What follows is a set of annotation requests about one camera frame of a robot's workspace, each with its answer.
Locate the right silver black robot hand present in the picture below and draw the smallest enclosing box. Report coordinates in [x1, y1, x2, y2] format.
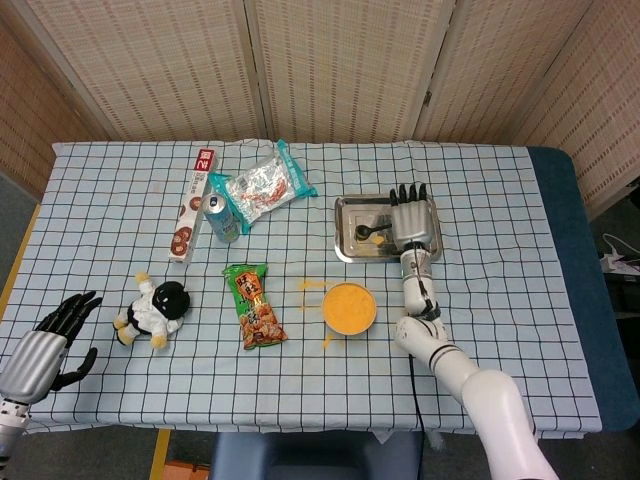
[389, 182, 436, 250]

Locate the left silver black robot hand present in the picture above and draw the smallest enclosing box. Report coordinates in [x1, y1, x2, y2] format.
[0, 291, 104, 405]

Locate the black plastic spoon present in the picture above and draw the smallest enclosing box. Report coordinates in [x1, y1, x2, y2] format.
[353, 223, 396, 241]

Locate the metal tray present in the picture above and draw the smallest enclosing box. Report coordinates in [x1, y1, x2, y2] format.
[333, 193, 443, 265]

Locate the off-white bowl of orange powder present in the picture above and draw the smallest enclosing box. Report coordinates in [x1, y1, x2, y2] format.
[321, 281, 379, 337]

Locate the blue checkered tablecloth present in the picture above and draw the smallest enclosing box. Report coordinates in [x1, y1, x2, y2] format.
[0, 139, 604, 441]

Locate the silver teal snack packet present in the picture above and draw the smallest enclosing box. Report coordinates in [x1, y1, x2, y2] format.
[207, 138, 319, 236]

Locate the black-headed plush doll white coat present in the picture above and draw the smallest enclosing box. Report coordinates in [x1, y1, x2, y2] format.
[112, 271, 192, 350]

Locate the blue padded table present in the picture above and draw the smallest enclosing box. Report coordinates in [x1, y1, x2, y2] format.
[528, 146, 636, 432]

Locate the woven beige folding screen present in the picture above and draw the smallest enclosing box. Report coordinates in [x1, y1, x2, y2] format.
[0, 0, 640, 221]

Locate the green snack bag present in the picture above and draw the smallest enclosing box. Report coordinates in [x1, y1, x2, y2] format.
[222, 262, 290, 352]

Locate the blue drink can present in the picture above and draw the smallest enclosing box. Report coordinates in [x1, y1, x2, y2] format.
[201, 191, 240, 245]

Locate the orange box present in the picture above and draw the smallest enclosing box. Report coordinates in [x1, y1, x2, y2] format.
[163, 458, 212, 480]

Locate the white cookie box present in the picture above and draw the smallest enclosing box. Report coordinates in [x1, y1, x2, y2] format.
[167, 148, 222, 265]

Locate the blue padded seat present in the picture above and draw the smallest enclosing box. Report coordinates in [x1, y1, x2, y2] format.
[209, 430, 426, 480]

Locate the black cable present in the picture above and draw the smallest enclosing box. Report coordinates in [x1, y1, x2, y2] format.
[407, 351, 427, 432]

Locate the white cables bundle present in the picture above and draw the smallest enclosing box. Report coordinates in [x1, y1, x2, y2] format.
[599, 232, 629, 274]

